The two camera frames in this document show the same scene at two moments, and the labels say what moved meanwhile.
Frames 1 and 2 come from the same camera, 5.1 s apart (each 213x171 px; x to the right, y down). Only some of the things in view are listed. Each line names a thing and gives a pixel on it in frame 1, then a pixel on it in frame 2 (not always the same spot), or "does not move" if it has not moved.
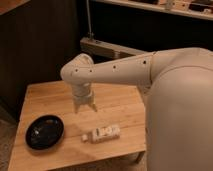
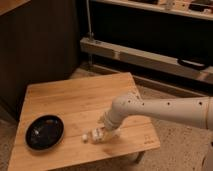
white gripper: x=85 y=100 → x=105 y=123
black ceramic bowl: x=44 y=132 does not move
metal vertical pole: x=90 y=33 does not move
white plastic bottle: x=101 y=134 does not move
